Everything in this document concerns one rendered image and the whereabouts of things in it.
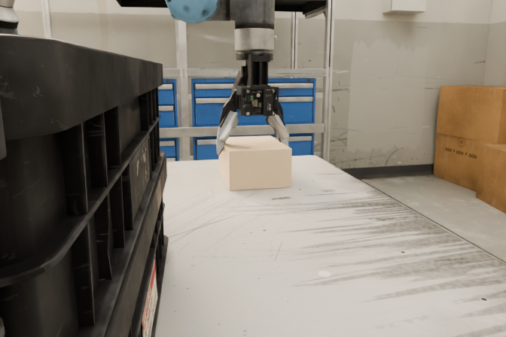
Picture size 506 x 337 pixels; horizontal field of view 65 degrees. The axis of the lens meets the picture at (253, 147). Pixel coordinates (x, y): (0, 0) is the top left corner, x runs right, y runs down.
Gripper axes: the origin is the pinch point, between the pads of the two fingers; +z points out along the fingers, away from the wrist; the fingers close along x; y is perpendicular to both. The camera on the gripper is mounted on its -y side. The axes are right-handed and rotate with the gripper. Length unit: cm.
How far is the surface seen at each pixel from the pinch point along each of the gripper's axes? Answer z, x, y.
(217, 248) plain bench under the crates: 5.3, -11.0, 31.7
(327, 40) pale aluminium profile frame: -33, 73, -140
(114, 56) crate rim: -18, -19, 59
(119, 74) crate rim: -17, -19, 58
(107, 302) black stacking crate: -7, -19, 62
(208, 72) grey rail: -15, 5, -140
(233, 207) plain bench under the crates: 5.4, -6.7, 17.2
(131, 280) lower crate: -6, -19, 59
